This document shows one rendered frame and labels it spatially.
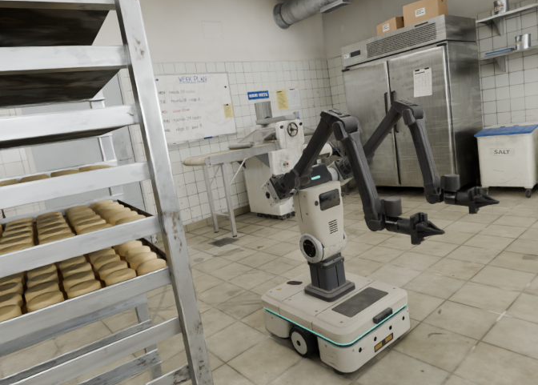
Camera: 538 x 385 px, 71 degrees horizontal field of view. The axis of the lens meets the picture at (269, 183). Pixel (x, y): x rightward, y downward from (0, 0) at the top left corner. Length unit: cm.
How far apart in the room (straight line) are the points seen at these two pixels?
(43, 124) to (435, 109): 438
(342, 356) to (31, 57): 162
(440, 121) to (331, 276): 305
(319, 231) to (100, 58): 146
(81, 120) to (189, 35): 461
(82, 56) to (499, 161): 452
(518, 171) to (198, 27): 411
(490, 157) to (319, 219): 323
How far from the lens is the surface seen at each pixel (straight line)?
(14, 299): 75
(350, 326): 183
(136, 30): 63
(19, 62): 63
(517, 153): 476
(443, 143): 472
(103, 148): 105
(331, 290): 204
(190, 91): 501
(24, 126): 62
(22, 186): 62
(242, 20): 575
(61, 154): 445
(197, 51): 519
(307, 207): 187
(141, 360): 119
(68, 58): 64
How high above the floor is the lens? 118
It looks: 9 degrees down
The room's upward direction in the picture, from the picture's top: 9 degrees counter-clockwise
